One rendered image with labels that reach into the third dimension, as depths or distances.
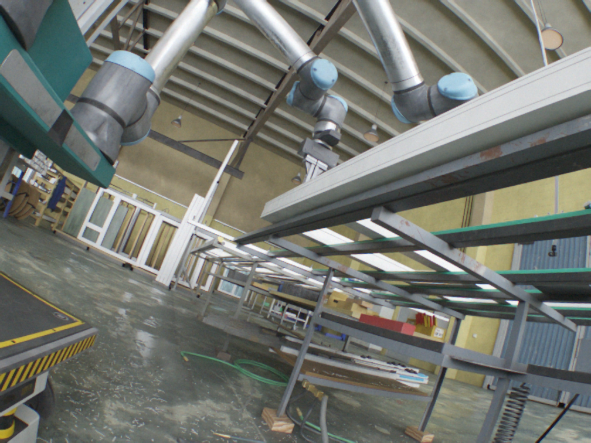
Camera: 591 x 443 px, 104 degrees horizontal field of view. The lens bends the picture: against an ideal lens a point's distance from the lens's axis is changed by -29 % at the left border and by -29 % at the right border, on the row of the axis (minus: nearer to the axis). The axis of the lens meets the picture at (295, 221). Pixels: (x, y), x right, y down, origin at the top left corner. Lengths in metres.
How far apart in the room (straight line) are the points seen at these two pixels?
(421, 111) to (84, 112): 0.82
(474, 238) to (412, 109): 0.36
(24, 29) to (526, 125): 0.65
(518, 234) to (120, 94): 0.94
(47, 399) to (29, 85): 0.67
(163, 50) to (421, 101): 0.79
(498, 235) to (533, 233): 0.09
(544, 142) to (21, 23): 0.65
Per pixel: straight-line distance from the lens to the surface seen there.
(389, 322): 1.22
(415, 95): 0.87
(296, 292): 2.99
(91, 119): 0.80
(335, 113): 1.15
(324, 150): 1.10
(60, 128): 0.64
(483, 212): 9.06
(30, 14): 0.47
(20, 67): 0.50
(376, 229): 1.03
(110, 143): 0.80
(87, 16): 0.93
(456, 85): 0.82
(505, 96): 0.50
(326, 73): 1.03
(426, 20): 9.58
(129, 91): 0.85
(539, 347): 7.47
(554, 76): 0.47
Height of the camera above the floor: 0.56
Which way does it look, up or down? 14 degrees up
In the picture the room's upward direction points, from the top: 20 degrees clockwise
